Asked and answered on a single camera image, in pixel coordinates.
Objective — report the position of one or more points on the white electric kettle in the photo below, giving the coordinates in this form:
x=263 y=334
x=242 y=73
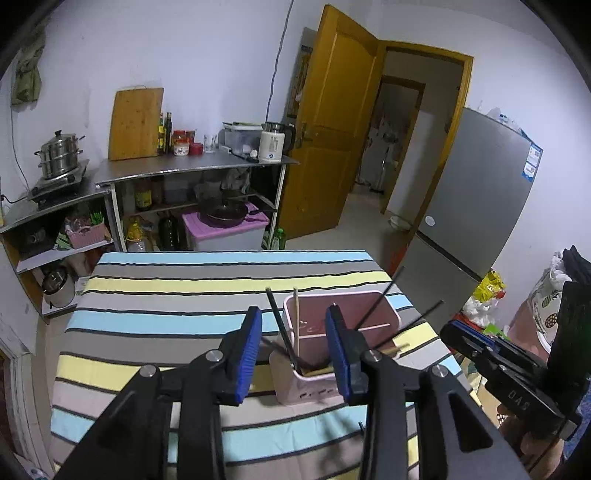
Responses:
x=276 y=139

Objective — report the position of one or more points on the dark oil bottle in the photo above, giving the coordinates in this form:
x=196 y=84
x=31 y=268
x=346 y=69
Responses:
x=167 y=132

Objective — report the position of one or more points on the clear storage box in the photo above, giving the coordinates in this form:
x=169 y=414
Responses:
x=240 y=137

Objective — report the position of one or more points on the green hanging cloth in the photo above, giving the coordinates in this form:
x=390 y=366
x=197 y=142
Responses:
x=27 y=81

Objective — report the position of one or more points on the striped tablecloth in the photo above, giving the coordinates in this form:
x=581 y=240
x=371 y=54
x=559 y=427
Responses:
x=165 y=309

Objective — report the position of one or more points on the wooden cutting board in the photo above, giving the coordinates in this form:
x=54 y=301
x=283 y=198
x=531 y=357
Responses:
x=134 y=123

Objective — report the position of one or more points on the grey refrigerator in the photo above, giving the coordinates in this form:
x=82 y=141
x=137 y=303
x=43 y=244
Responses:
x=476 y=204

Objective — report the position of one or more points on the black chopstick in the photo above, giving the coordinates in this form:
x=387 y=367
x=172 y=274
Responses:
x=413 y=323
x=380 y=298
x=283 y=331

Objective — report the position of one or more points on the red lidded jar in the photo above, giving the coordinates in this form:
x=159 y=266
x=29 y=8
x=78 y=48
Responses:
x=183 y=143

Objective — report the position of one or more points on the gas stove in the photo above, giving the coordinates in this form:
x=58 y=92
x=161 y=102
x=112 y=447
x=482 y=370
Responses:
x=55 y=187

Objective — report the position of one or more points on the black frying pan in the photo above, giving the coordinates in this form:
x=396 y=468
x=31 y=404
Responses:
x=228 y=213

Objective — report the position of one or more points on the pink plastic basket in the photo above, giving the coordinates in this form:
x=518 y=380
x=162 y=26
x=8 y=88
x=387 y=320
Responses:
x=87 y=235

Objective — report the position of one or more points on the pink utensil caddy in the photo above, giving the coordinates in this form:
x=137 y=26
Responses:
x=304 y=317

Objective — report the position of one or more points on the pineapple print cloth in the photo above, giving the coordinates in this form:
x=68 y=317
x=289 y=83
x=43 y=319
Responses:
x=545 y=299

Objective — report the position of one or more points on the metal kitchen counter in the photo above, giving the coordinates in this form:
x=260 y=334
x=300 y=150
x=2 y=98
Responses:
x=117 y=194

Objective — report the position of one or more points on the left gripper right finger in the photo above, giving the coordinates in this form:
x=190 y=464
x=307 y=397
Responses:
x=456 y=440

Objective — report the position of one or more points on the purple lid storage bin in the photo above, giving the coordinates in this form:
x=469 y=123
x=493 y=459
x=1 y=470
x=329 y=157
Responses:
x=245 y=237

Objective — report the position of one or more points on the green bottle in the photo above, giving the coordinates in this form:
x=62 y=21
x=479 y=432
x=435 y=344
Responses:
x=278 y=240

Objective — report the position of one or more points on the cardboard box with drawings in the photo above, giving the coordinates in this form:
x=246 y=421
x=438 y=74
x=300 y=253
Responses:
x=476 y=385

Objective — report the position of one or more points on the person's right hand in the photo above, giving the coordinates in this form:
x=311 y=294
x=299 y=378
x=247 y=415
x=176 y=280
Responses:
x=540 y=457

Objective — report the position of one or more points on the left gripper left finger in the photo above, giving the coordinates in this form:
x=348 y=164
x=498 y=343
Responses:
x=130 y=439

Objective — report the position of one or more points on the yellow wooden door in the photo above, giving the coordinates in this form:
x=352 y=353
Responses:
x=339 y=94

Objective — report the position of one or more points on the rice cooker pot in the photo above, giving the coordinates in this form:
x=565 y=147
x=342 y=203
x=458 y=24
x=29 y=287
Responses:
x=58 y=287

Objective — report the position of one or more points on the yellow snack bag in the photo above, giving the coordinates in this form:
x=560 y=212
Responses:
x=491 y=287

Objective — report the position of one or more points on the stainless steel steamer pot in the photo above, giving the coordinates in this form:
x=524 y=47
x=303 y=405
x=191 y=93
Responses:
x=59 y=155

